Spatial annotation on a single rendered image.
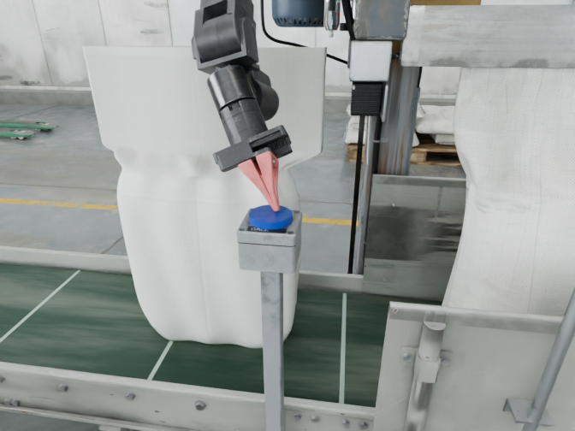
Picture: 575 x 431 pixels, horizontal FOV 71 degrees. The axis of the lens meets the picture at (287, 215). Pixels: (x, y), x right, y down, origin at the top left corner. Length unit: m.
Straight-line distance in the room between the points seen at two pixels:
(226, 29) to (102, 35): 6.20
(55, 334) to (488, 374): 0.98
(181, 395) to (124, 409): 0.15
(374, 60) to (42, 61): 6.93
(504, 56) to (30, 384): 1.16
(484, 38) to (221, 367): 0.84
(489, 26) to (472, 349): 0.51
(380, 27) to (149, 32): 5.89
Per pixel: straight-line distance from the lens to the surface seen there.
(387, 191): 1.07
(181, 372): 0.99
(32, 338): 1.22
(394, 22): 0.61
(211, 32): 0.60
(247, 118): 0.55
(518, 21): 0.82
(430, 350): 0.61
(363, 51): 0.60
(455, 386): 0.70
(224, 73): 0.57
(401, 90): 1.13
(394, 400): 0.72
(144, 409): 1.02
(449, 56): 0.79
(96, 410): 1.09
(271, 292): 0.60
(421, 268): 1.18
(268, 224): 0.52
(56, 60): 7.23
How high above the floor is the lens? 1.08
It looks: 25 degrees down
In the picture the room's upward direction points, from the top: straight up
